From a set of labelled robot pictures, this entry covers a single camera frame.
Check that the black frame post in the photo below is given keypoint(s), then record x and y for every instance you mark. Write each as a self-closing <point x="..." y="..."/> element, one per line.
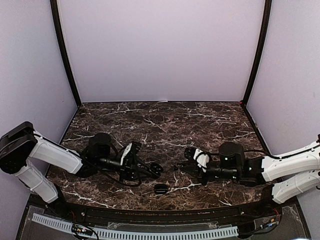
<point x="63" y="51"/>
<point x="258" y="53"/>

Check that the left black frame post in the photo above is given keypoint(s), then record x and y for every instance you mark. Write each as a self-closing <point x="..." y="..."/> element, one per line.
<point x="63" y="51"/>

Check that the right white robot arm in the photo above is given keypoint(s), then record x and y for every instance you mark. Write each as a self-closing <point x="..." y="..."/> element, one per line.
<point x="301" y="166"/>

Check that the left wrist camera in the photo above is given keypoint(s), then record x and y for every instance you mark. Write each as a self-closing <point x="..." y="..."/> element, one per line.
<point x="126" y="150"/>

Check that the black front frame rail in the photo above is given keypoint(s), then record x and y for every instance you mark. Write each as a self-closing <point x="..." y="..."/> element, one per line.
<point x="254" y="221"/>

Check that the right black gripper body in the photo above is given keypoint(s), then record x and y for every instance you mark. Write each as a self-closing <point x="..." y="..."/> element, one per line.
<point x="232" y="174"/>

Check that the right black frame post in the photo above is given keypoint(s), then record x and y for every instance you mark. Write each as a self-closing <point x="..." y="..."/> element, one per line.
<point x="258" y="53"/>

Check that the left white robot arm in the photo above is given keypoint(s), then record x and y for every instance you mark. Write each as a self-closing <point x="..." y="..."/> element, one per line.
<point x="23" y="143"/>

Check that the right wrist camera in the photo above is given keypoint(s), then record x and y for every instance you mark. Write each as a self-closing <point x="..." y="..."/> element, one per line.
<point x="202" y="159"/>

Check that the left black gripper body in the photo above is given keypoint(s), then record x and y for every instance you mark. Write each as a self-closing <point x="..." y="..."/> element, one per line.
<point x="102" y="162"/>

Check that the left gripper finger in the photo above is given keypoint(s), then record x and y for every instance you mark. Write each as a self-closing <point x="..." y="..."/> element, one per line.
<point x="141" y="174"/>
<point x="135" y="148"/>

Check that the white slotted cable duct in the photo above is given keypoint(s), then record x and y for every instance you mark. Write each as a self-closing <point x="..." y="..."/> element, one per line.
<point x="108" y="234"/>

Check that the black closed charging case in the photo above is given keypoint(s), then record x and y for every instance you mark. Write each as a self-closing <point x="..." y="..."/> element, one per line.
<point x="160" y="189"/>

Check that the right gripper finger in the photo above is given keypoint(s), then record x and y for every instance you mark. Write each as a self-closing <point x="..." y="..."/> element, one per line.
<point x="197" y="172"/>
<point x="191" y="153"/>

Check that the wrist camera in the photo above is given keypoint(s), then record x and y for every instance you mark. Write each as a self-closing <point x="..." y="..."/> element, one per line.
<point x="126" y="150"/>
<point x="202" y="159"/>

